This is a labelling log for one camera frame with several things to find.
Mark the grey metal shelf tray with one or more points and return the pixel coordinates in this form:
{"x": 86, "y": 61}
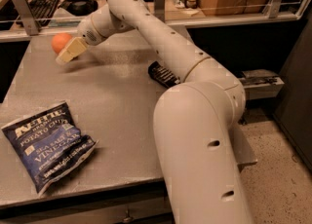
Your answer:
{"x": 261, "y": 83}

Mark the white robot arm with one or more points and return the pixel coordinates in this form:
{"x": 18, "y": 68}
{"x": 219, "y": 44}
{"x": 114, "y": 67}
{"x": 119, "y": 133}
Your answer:
{"x": 192, "y": 121}

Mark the black keyboard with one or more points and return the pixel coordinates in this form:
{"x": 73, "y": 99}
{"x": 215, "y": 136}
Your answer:
{"x": 43, "y": 10}

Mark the orange fruit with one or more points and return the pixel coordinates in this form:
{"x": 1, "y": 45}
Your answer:
{"x": 59, "y": 41}

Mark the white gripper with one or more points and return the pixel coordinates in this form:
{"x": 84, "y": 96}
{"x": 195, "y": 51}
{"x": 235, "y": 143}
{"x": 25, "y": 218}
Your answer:
{"x": 86, "y": 31}

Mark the left metal bracket post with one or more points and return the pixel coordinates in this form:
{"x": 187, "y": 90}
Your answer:
{"x": 27, "y": 18}

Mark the middle metal bracket post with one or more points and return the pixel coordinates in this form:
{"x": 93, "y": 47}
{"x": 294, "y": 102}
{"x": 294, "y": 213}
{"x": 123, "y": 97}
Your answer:
{"x": 159, "y": 2}

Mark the blue potato chips bag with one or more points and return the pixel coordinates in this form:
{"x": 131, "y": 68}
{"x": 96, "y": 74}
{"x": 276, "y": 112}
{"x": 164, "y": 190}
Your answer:
{"x": 49, "y": 144}

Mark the black snack bar wrapper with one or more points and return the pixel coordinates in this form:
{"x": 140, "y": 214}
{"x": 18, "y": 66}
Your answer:
{"x": 162, "y": 75}

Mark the table drawer with handle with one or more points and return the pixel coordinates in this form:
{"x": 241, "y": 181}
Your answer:
{"x": 130, "y": 210}

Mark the black headphones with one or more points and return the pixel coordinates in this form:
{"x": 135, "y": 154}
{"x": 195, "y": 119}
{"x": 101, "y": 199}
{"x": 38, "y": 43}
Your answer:
{"x": 79, "y": 8}

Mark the small brown jar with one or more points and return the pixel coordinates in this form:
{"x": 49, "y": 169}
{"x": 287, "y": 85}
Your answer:
{"x": 191, "y": 4}

